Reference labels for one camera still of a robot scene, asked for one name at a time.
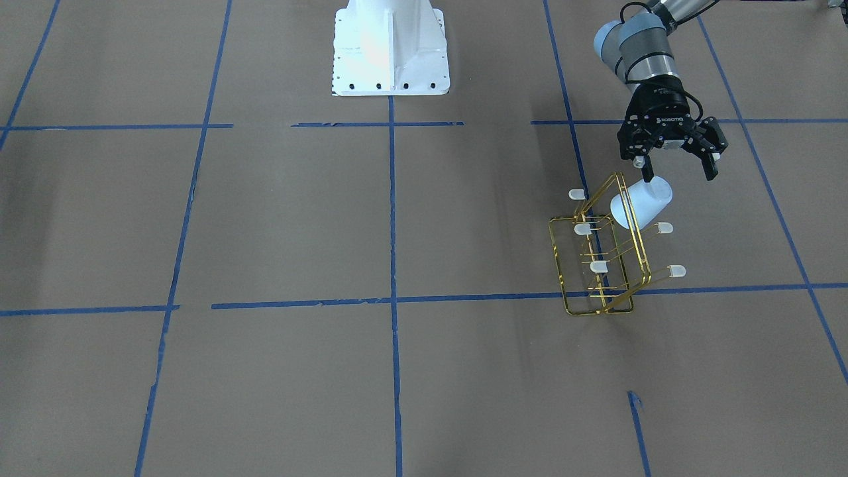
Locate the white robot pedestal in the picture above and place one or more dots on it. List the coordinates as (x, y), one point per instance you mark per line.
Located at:
(384, 48)

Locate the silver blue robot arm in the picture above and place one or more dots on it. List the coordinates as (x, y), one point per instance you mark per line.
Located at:
(636, 45)

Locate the light blue plastic cup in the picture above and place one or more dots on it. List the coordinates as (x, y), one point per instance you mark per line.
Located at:
(648, 199)

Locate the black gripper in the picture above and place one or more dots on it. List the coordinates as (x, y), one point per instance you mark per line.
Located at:
(660, 105)

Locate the gold wire cup holder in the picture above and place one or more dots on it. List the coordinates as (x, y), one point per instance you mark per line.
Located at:
(600, 265)

